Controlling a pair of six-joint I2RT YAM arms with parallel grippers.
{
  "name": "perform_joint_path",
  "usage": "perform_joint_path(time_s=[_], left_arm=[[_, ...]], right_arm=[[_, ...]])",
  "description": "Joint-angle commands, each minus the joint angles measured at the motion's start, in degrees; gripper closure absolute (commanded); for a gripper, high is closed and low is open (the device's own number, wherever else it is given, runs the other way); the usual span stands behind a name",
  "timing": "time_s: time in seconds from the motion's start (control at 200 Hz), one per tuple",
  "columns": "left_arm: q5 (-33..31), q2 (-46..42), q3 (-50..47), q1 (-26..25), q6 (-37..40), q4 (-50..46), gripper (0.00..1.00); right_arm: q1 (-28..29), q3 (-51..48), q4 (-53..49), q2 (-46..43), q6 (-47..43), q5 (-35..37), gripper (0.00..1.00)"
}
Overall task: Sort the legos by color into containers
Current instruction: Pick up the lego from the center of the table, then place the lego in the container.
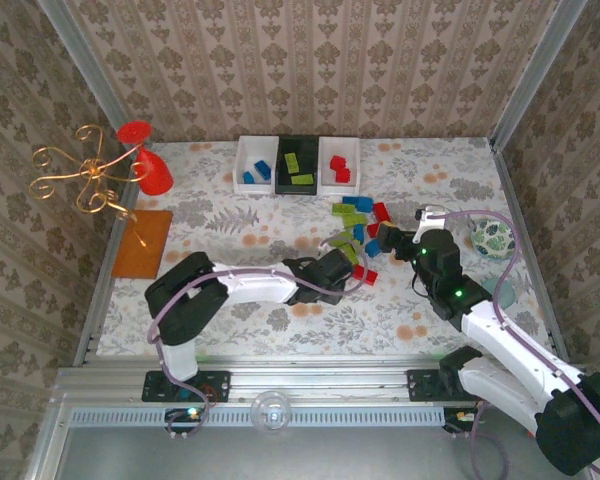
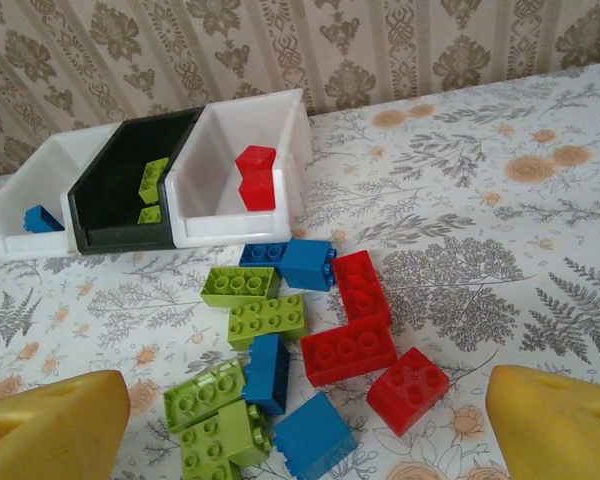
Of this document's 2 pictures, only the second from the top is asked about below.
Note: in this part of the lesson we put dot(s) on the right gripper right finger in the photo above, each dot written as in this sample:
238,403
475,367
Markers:
560,430

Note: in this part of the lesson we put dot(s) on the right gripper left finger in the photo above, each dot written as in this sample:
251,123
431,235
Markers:
50,430

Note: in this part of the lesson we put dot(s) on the red lego brick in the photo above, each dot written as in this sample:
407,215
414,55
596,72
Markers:
257,192
255,157
407,392
347,350
360,290

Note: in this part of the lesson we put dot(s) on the white plastic bin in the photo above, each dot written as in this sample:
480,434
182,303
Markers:
220,150
35,245

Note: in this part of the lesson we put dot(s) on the black plastic bin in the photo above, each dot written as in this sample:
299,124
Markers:
115,175

